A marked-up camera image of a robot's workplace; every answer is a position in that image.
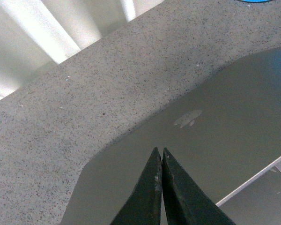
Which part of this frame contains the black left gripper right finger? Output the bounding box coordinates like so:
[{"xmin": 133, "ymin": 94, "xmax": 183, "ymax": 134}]
[{"xmin": 162, "ymin": 148, "xmax": 235, "ymax": 225}]

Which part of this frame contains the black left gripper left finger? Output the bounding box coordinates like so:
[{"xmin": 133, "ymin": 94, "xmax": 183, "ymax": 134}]
[{"xmin": 111, "ymin": 148, "xmax": 162, "ymax": 225}]

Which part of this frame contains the grey laptop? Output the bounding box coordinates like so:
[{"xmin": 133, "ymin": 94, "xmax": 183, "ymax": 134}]
[{"xmin": 61, "ymin": 47, "xmax": 281, "ymax": 225}]

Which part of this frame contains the white corrugated backdrop curtain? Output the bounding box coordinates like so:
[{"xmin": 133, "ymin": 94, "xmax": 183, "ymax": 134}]
[{"xmin": 0, "ymin": 0, "xmax": 159, "ymax": 100}]

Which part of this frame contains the blue lamp base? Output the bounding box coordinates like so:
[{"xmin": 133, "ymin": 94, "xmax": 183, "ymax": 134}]
[{"xmin": 238, "ymin": 0, "xmax": 273, "ymax": 3}]

